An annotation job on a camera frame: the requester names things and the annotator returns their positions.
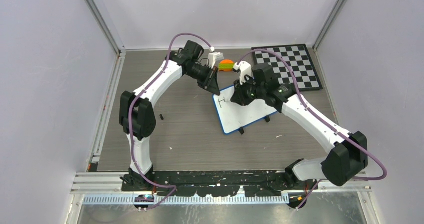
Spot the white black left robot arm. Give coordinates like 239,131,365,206
119,40,224,191

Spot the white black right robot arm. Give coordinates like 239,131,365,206
229,61,368,189

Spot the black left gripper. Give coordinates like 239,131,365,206
185,63,221,96

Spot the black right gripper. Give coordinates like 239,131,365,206
232,75,266,106

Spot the blue framed whiteboard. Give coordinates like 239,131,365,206
212,85,277,135

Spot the perforated metal strip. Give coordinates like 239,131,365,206
82,193,290,205

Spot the black white checkerboard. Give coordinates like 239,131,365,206
252,44,323,92

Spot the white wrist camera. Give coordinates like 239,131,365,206
207,52,225,69
232,61,253,85

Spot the aluminium frame rail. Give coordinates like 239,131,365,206
70,172,373,195

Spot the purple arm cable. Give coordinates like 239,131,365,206
127,32,216,211
237,48,388,210

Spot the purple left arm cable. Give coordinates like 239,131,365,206
127,32,216,211

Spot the orange green toy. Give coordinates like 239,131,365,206
218,59,235,72

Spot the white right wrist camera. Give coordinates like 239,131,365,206
232,61,253,85

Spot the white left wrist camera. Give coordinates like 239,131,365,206
207,52,225,69

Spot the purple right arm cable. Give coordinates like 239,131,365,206
237,48,388,210

